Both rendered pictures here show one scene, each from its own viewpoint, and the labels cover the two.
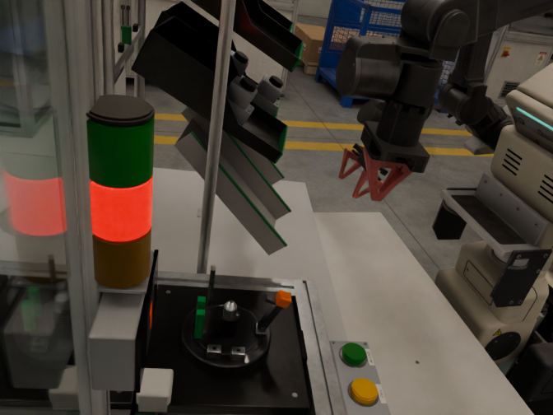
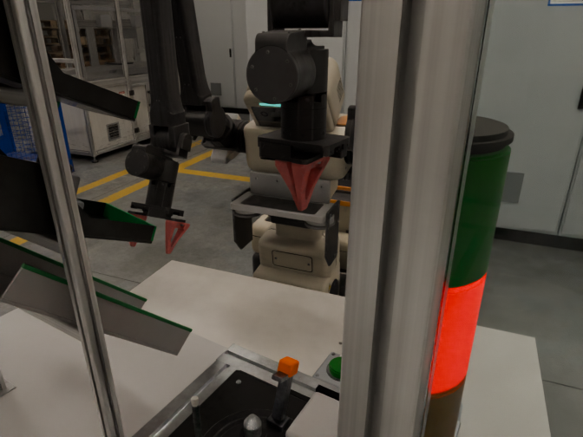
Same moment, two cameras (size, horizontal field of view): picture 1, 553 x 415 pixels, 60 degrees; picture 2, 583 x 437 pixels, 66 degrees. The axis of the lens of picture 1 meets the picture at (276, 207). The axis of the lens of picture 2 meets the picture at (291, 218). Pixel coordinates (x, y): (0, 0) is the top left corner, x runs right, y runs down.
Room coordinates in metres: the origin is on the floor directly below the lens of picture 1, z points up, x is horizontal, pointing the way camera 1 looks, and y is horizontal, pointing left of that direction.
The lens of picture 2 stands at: (0.26, 0.29, 1.45)
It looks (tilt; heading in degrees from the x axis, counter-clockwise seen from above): 23 degrees down; 312
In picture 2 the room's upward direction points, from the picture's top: straight up
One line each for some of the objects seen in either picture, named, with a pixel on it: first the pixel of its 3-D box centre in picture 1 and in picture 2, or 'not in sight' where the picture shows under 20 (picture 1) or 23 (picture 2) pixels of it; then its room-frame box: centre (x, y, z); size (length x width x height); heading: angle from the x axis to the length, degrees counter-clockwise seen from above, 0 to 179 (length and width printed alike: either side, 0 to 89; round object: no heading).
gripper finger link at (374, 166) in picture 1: (383, 168); (295, 174); (0.63, -0.14, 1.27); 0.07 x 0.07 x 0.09; 10
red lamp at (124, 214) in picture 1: (120, 199); not in sight; (0.32, 0.13, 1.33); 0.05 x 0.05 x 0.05
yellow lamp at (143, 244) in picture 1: (121, 248); not in sight; (0.32, 0.13, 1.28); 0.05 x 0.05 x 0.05
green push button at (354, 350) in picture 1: (353, 355); (342, 369); (0.56, -0.17, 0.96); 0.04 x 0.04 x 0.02
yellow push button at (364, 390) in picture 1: (363, 392); not in sight; (0.49, -0.18, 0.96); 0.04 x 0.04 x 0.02
